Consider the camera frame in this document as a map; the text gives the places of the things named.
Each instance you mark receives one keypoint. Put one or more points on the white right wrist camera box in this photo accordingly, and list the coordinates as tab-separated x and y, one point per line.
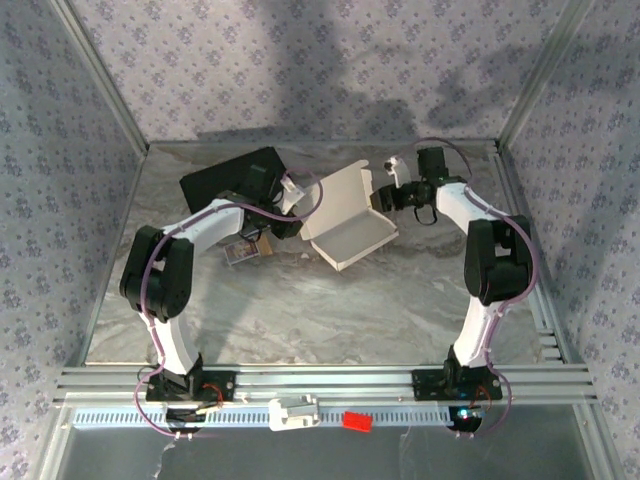
400	172

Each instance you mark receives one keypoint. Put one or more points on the aluminium mounting rail beam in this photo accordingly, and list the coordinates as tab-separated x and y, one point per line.
325	382

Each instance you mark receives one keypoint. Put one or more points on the white paper box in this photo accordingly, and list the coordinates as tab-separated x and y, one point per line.
345	220

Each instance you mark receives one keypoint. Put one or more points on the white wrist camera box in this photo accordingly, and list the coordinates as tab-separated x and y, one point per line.
290	197
400	172

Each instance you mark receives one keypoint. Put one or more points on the ridged wooden block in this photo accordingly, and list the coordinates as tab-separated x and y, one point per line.
265	246

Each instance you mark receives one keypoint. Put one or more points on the red plastic block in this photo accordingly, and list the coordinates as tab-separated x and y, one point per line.
357	421

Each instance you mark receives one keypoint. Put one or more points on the aluminium frame post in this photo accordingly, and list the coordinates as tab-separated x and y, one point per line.
542	75
102	75

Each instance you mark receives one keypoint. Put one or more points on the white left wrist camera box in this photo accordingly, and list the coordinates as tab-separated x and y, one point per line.
290	197

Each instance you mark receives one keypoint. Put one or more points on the aluminium back rail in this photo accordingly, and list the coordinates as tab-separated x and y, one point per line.
350	143

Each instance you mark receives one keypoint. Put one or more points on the black briefcase with metal fittings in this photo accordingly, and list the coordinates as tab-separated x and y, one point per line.
215	185

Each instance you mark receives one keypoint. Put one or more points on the black controller board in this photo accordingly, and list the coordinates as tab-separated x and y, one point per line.
182	415
470	422

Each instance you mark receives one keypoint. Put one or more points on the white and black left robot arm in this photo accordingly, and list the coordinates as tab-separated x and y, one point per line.
160	270

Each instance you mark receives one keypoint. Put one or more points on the white plastic bracket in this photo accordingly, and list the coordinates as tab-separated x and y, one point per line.
287	417

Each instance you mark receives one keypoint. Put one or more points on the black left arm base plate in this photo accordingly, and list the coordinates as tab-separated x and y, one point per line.
225	385

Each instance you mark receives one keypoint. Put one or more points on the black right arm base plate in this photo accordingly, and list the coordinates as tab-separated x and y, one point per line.
425	385

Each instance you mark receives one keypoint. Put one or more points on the aluminium side rail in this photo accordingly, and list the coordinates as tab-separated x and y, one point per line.
515	200
131	200

